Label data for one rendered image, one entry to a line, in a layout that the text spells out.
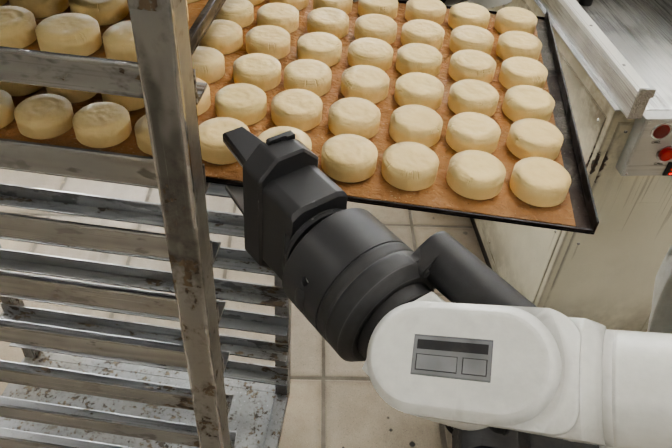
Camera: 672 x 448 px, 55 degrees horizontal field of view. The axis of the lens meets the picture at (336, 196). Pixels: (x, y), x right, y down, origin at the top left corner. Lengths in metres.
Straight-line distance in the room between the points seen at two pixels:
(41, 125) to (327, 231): 0.30
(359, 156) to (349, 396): 1.25
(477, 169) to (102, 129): 0.33
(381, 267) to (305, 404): 1.34
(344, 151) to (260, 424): 1.06
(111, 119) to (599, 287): 1.34
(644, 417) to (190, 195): 0.35
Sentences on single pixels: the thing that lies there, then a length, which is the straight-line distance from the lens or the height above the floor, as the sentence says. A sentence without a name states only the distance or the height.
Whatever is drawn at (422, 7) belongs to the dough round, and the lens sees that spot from 0.84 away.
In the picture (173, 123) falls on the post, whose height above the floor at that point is 1.22.
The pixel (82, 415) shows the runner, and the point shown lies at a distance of 0.99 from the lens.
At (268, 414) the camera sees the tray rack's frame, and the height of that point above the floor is 0.15.
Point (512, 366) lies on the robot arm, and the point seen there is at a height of 1.21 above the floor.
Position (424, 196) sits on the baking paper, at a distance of 0.57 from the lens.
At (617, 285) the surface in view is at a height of 0.33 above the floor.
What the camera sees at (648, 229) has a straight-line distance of 1.63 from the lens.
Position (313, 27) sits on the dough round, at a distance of 0.79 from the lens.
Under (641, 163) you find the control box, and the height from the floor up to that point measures 0.73.
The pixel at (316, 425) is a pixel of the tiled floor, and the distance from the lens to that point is 1.73.
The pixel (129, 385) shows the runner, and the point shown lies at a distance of 0.89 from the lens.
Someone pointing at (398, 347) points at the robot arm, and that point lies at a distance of 0.39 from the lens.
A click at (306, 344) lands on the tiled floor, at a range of 1.86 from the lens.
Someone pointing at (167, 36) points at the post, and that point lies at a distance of 0.46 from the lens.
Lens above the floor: 1.50
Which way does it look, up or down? 41 degrees down
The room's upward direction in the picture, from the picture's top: 4 degrees clockwise
